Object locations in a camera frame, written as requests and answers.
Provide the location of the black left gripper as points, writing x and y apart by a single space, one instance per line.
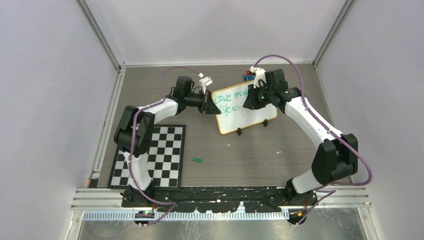
208 106

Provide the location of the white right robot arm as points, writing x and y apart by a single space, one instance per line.
334 157

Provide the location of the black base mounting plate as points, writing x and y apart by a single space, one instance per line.
254 199

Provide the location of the aluminium front rail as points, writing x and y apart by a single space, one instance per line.
98 204

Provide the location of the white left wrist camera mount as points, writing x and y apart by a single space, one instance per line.
204 82

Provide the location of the blue red toy car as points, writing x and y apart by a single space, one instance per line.
248 76

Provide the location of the green marker cap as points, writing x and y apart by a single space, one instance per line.
198 160

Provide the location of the yellow framed whiteboard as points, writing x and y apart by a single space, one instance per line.
233 118

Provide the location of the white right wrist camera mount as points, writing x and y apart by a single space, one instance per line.
259 78

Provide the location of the black white chessboard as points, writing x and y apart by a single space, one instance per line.
164 160

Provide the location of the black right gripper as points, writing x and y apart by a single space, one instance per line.
248 104

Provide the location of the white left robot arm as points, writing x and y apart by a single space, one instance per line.
136 126

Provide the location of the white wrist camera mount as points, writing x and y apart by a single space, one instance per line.
204 82
259 78

